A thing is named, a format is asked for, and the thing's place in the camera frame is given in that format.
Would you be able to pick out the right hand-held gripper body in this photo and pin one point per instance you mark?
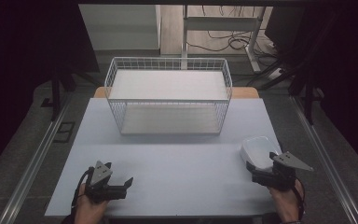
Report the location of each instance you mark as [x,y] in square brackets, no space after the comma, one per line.
[281,177]

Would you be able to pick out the aluminium floor rail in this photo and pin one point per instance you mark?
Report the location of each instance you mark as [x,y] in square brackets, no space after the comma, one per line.
[34,161]
[323,158]

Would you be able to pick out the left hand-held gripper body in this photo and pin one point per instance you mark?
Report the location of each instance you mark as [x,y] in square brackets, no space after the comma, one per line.
[101,175]

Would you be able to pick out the person's left hand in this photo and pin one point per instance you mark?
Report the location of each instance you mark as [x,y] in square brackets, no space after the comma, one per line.
[88,210]

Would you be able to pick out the black floor bracket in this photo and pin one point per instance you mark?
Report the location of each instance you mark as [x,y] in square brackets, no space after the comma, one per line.
[64,132]

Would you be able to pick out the white metal desk frame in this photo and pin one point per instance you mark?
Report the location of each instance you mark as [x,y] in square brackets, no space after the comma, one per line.
[220,23]

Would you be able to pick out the white cabinet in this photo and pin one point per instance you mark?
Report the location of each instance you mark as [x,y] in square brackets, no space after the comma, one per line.
[121,26]

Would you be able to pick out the white power strip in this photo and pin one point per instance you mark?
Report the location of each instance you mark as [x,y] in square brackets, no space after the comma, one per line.
[275,73]

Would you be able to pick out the white bowl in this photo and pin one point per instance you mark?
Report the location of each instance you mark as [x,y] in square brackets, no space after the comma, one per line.
[258,151]

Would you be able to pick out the person's right hand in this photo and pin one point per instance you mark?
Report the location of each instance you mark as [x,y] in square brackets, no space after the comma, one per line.
[289,202]

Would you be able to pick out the black metal stand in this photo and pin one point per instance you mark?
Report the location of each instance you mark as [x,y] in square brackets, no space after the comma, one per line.
[309,102]
[56,96]

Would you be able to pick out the wooden table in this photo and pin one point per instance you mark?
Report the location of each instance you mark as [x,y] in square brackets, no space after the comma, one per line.
[245,92]

